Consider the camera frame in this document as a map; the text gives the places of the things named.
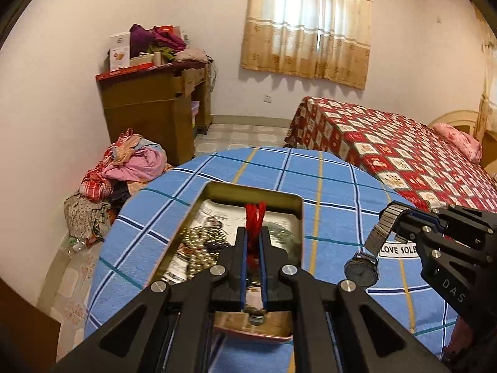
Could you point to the brown wooden desk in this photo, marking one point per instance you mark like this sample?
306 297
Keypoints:
136 105

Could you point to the pile of colourful clothes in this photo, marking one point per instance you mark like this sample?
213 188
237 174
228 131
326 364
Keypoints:
128 167

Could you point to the white cardboard box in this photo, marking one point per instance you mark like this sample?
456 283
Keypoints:
118 50

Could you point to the clear plastic bottle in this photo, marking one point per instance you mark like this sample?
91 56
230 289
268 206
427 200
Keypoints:
75 245

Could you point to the silver wrist watch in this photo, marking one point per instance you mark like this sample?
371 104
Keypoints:
361 272

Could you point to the flat red box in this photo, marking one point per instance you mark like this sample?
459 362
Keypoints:
124 72

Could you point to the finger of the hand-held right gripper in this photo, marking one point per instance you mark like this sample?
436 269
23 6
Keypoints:
423 216
417 233

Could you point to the pile of clothes on desk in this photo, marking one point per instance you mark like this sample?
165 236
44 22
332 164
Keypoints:
171 46

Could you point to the person's right forearm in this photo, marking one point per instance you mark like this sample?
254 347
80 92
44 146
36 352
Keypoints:
470 342

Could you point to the small cardboard box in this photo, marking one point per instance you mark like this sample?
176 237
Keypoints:
143 60

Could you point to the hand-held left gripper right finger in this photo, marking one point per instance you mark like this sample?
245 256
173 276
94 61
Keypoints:
263 279

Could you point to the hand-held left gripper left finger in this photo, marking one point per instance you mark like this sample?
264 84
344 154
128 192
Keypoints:
243 279

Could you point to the blue plaid tablecloth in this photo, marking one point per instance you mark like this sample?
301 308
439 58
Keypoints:
341 186

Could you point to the pink pillow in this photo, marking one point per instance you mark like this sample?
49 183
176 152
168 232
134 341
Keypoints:
458 140

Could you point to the brown wooden board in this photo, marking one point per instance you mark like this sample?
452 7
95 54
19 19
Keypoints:
23 330

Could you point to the beige wooden headboard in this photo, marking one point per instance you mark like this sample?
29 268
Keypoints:
454 118

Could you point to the gold metal tin tray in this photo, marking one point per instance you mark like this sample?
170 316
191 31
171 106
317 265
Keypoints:
217 192

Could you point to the beige patterned curtain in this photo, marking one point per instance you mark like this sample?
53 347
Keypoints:
487 66
271 46

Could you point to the plastic storage boxes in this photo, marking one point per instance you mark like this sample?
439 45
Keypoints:
195 112

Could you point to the bed with red quilt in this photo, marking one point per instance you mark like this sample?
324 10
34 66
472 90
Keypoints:
388 155

